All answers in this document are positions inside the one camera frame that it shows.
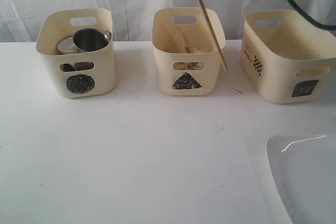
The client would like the steel mug front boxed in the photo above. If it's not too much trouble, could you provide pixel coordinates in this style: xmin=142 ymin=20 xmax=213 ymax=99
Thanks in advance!
xmin=72 ymin=28 xmax=112 ymax=54

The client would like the white plastic bowl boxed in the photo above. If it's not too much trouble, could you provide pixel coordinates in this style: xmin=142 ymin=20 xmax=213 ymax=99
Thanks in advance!
xmin=57 ymin=36 xmax=75 ymax=55

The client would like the stainless steel bowl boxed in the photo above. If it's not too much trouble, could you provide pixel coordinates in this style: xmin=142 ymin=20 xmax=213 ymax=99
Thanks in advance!
xmin=61 ymin=63 xmax=76 ymax=72

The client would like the white square plate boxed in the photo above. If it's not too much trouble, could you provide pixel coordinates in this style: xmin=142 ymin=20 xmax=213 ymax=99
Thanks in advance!
xmin=266 ymin=134 xmax=335 ymax=223

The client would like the cream bin with triangle mark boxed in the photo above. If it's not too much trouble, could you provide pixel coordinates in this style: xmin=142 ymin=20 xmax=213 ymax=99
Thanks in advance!
xmin=152 ymin=7 xmax=226 ymax=95

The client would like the cream bin with circle mark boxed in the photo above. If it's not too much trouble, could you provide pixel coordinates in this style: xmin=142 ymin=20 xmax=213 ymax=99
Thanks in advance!
xmin=36 ymin=8 xmax=117 ymax=98

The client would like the cream bin with square mark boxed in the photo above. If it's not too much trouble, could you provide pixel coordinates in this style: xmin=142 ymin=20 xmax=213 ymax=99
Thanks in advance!
xmin=240 ymin=9 xmax=335 ymax=104

